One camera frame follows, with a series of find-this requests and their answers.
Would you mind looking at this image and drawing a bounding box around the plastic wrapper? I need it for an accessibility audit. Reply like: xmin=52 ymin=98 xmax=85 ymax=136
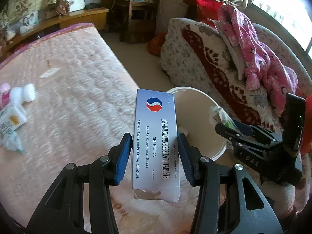
xmin=209 ymin=106 xmax=239 ymax=132

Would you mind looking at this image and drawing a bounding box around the silver tablet box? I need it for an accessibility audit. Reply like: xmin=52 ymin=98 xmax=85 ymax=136
xmin=132 ymin=89 xmax=180 ymax=203

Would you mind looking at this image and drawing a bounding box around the white milk carton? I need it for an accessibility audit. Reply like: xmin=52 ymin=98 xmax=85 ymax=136
xmin=1 ymin=103 xmax=27 ymax=138

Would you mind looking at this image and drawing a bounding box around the white tissue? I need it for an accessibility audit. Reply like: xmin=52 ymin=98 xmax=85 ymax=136
xmin=1 ymin=131 xmax=24 ymax=154

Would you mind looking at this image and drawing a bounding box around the cream trash bucket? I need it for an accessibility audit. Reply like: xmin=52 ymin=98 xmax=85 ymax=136
xmin=167 ymin=87 xmax=226 ymax=161

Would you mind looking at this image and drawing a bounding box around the white gloved right hand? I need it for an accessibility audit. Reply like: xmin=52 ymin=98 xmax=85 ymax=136
xmin=260 ymin=179 xmax=310 ymax=219

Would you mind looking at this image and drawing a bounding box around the pink floral garment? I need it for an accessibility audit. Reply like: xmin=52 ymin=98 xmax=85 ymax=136
xmin=218 ymin=2 xmax=298 ymax=116

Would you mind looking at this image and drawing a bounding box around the pink quilted table cover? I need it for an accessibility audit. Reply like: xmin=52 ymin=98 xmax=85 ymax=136
xmin=0 ymin=22 xmax=220 ymax=234

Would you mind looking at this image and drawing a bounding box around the white pill bottle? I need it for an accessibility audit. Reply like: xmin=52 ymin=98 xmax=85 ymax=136
xmin=1 ymin=83 xmax=36 ymax=107

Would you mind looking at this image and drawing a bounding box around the red cushion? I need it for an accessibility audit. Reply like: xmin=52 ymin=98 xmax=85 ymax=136
xmin=196 ymin=0 xmax=222 ymax=28

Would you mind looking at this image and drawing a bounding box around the pink plastic bottle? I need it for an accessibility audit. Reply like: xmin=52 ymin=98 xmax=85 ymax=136
xmin=1 ymin=83 xmax=11 ymax=109

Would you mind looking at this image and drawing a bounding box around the wooden chair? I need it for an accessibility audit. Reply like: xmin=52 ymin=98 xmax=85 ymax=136
xmin=112 ymin=0 xmax=160 ymax=43

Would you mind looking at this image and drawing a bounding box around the wooden low cabinet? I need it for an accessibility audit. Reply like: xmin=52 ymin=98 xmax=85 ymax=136
xmin=1 ymin=7 xmax=109 ymax=58

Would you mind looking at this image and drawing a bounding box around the framed photo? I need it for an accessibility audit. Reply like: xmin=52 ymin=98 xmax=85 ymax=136
xmin=19 ymin=11 xmax=39 ymax=34

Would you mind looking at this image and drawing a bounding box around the floral yellow cloth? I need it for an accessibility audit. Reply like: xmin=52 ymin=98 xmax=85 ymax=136
xmin=1 ymin=0 xmax=57 ymax=28

